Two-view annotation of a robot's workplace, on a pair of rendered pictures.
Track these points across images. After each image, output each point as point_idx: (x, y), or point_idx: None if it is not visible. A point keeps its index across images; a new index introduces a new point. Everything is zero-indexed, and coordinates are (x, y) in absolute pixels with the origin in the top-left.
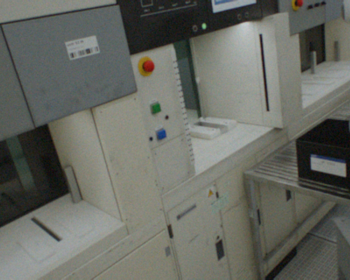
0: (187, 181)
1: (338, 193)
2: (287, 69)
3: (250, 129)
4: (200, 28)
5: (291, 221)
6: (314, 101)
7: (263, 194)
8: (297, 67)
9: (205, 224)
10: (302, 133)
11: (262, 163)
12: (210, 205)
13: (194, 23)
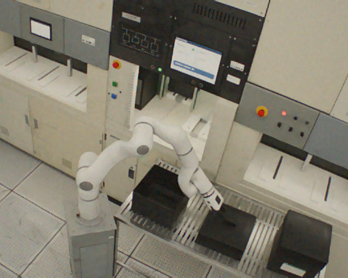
0: (121, 127)
1: (131, 198)
2: (219, 139)
3: (198, 149)
4: (157, 69)
5: (197, 222)
6: (260, 186)
7: None
8: (247, 151)
9: None
10: (224, 188)
11: (172, 166)
12: None
13: (153, 64)
